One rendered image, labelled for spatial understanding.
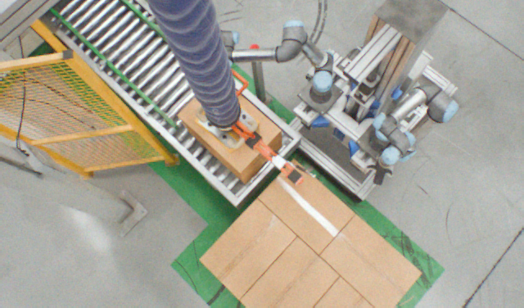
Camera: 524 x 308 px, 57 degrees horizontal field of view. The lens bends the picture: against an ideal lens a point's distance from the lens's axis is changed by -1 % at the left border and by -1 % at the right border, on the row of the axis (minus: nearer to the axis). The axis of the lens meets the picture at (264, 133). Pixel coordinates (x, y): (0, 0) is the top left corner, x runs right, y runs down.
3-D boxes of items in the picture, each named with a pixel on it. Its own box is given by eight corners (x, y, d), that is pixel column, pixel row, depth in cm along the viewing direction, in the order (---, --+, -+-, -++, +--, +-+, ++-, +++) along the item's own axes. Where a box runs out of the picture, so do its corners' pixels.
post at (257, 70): (256, 100, 432) (247, 51, 336) (261, 95, 433) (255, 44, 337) (261, 105, 430) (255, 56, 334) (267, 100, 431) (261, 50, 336)
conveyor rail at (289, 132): (101, -25, 428) (92, -38, 410) (105, -29, 429) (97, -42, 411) (294, 146, 377) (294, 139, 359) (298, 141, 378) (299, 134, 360)
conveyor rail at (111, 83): (45, 24, 416) (33, 13, 398) (49, 20, 417) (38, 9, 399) (236, 207, 365) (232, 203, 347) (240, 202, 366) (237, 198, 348)
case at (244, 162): (188, 131, 369) (177, 115, 330) (224, 95, 376) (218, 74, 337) (245, 184, 355) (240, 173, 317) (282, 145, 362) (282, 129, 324)
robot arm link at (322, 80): (311, 95, 310) (312, 87, 297) (313, 75, 314) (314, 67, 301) (330, 97, 309) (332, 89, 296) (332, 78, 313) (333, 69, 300)
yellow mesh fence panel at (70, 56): (80, 180, 418) (-109, 92, 217) (79, 169, 421) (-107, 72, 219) (179, 164, 418) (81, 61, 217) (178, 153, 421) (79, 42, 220)
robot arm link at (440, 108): (391, 141, 301) (444, 85, 260) (409, 158, 298) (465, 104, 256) (381, 150, 294) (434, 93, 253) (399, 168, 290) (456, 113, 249)
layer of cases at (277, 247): (207, 260, 381) (198, 259, 342) (292, 169, 398) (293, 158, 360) (322, 375, 354) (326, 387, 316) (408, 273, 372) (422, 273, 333)
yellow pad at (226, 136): (194, 121, 328) (193, 119, 323) (205, 110, 330) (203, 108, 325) (231, 154, 321) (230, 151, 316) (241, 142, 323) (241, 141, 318)
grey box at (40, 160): (38, 157, 271) (10, 143, 242) (46, 151, 272) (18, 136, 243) (61, 181, 267) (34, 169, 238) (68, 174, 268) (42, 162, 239)
